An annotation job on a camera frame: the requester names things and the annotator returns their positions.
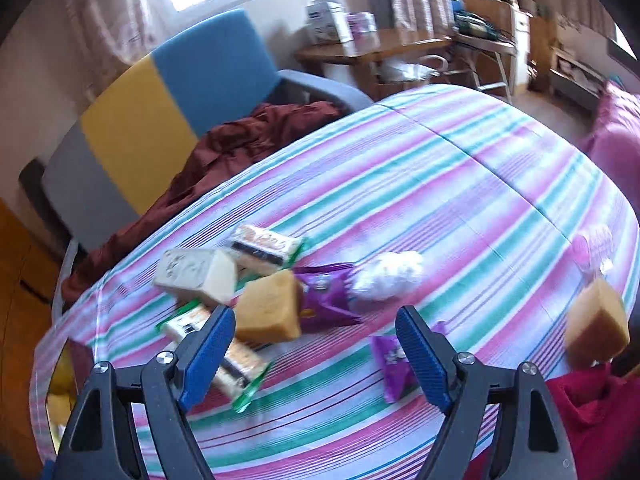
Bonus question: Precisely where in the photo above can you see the red cloth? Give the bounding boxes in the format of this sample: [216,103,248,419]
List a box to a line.
[464,364,640,480]

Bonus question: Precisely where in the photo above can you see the white appliance box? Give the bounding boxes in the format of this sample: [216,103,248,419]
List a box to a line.
[306,0,352,44]

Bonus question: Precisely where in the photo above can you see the pink pillow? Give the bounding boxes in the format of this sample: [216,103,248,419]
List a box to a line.
[580,80,640,216]

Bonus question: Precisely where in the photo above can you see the purple snack packet upper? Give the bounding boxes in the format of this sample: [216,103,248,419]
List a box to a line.
[293,262,361,334]

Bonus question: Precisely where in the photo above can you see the purple snack packet lower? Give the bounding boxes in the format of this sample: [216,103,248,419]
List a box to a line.
[371,320,454,413]

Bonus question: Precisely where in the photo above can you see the grey yellow blue headboard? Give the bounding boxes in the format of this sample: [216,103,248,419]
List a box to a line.
[41,10,372,252]

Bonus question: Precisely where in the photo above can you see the gold metal tin box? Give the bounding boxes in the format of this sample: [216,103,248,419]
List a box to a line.
[46,339,94,453]

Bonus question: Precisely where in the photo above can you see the white cardboard box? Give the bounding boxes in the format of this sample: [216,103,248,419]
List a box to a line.
[152,249,238,307]

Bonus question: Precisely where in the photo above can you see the white plastic bag ball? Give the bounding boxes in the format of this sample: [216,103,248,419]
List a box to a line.
[350,250,425,301]

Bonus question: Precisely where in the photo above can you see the pink clear plastic cup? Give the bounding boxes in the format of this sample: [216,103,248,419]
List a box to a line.
[570,223,614,276]

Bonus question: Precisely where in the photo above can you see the purple snack packet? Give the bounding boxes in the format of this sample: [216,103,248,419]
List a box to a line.
[293,262,361,334]
[371,320,454,413]

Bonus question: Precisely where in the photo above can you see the wooden wardrobe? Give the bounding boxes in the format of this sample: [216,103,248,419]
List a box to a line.
[1,205,60,479]

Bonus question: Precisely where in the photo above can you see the striped bed sheet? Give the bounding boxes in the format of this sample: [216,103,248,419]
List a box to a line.
[29,84,639,479]

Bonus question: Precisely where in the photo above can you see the large yellow sponge block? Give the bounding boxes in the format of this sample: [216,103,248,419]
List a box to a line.
[233,270,302,344]

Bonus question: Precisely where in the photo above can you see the cracker pack green ends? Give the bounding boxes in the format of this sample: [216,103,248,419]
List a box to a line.
[156,300,271,413]

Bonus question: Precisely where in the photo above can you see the small yellow sponge block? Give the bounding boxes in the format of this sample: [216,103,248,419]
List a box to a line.
[564,278,630,370]

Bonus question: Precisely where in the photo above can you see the dark red blanket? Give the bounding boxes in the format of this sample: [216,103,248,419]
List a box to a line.
[61,100,345,306]

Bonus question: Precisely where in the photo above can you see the wooden desk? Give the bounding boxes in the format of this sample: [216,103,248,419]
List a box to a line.
[294,28,452,101]

